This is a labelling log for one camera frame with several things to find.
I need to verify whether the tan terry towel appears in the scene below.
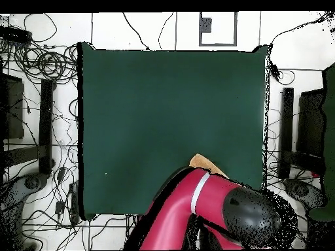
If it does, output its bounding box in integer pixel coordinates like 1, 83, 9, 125
188, 153, 230, 180

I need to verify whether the dark green table cloth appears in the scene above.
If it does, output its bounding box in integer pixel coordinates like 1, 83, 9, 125
77, 41, 270, 222

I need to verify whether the gray square floor box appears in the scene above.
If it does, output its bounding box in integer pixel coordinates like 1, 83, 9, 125
199, 17, 212, 33

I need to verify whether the gray black floor stand base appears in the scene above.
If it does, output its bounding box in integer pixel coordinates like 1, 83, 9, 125
0, 173, 50, 210
283, 178, 326, 210

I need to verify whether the black box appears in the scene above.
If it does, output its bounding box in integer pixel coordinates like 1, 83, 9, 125
0, 74, 25, 141
296, 88, 326, 158

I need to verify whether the dark green fabric sheet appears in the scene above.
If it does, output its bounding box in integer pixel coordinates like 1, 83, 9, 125
308, 62, 335, 222

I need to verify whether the black power strip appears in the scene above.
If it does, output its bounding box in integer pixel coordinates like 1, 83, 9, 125
0, 25, 33, 44

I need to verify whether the gray floor hatch frame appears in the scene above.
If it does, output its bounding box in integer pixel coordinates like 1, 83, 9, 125
198, 11, 238, 47

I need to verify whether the thin black floor cable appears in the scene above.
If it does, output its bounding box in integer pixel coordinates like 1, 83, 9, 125
122, 12, 150, 50
157, 11, 175, 50

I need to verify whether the black metal stand frame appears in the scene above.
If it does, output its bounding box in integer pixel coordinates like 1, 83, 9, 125
2, 78, 56, 175
277, 87, 326, 180

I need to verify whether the black plug with cable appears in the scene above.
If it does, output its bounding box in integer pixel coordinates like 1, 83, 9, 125
268, 61, 296, 86

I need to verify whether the coil of black cables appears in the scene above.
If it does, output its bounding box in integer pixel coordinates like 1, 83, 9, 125
14, 44, 79, 84

